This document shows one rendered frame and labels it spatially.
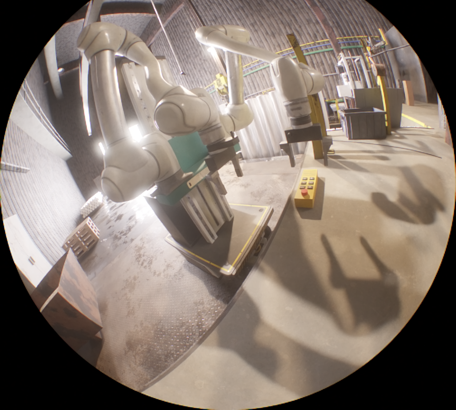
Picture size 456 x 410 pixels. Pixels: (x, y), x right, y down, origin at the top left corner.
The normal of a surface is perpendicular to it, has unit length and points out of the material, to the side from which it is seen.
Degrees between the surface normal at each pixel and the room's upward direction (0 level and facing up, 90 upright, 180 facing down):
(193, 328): 0
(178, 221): 90
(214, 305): 0
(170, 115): 98
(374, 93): 108
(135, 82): 90
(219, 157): 90
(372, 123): 90
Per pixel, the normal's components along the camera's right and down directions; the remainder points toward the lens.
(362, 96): -0.38, 0.77
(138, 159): 0.96, -0.15
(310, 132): -0.55, 0.54
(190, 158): 0.77, -0.02
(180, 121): 0.63, 0.60
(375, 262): -0.36, -0.84
